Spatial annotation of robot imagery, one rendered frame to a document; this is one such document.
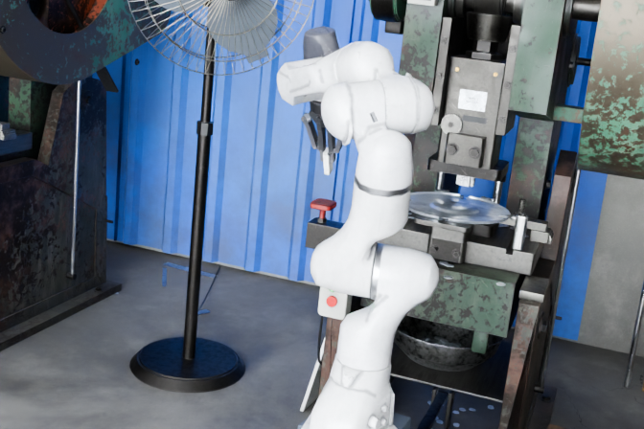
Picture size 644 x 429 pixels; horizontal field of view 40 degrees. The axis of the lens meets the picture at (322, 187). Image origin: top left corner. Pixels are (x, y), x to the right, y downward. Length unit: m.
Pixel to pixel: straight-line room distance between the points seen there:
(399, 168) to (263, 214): 2.33
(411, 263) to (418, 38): 0.78
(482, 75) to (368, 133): 0.75
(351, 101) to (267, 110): 2.18
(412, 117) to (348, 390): 0.56
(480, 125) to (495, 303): 0.46
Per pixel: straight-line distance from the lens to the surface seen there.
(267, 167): 3.88
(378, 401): 1.83
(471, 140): 2.34
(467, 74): 2.36
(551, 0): 2.28
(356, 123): 1.65
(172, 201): 4.09
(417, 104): 1.69
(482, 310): 2.31
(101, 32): 3.10
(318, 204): 2.33
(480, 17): 2.37
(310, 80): 1.90
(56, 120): 3.31
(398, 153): 1.62
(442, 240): 2.34
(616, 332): 3.77
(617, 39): 2.00
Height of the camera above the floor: 1.35
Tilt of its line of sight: 14 degrees down
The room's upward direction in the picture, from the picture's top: 6 degrees clockwise
